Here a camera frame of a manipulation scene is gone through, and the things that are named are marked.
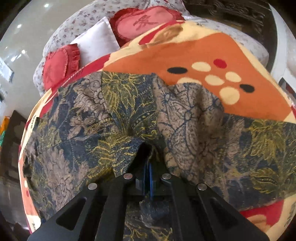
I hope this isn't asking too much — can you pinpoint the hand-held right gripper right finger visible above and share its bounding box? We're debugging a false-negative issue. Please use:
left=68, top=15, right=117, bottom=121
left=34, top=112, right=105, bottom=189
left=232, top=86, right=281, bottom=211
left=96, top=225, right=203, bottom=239
left=149, top=162, right=270, bottom=241

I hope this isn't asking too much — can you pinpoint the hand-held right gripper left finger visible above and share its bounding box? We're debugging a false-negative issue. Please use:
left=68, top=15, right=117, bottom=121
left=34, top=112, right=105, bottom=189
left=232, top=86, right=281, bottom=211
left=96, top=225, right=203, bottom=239
left=27, top=161, right=150, bottom=241

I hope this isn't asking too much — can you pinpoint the dark floral patterned garment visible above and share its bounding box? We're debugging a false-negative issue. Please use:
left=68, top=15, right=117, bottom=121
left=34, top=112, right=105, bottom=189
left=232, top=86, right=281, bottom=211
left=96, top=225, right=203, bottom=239
left=23, top=71, right=296, bottom=241

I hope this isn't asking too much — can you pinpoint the dark wooden cabinet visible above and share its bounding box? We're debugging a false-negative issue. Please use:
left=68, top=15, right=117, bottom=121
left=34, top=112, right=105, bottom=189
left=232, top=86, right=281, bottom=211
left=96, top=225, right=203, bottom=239
left=3, top=110, right=28, bottom=183

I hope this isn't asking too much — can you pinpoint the orange and cream printed blanket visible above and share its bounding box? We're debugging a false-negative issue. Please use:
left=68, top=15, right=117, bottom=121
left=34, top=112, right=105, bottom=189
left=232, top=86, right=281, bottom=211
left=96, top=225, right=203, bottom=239
left=18, top=20, right=296, bottom=241

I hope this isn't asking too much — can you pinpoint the red heart-shaped pillow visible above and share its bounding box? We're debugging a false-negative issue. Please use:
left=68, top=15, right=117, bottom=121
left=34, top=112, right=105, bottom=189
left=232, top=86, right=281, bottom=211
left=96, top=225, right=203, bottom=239
left=42, top=44, right=81, bottom=91
left=109, top=6, right=185, bottom=47

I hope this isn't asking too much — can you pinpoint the white square pillow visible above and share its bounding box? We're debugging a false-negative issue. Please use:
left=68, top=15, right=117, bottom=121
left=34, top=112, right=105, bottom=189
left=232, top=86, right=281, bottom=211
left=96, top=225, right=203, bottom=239
left=69, top=16, right=121, bottom=68

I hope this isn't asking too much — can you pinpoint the dark carved wooden furniture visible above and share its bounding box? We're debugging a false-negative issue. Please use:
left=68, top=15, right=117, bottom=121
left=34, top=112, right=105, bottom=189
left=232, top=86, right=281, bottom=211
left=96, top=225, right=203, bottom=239
left=182, top=0, right=278, bottom=70

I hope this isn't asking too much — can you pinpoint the white wall notice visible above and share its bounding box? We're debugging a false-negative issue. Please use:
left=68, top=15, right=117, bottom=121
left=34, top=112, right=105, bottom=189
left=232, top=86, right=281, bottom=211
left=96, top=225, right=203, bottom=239
left=0, top=57, right=15, bottom=82

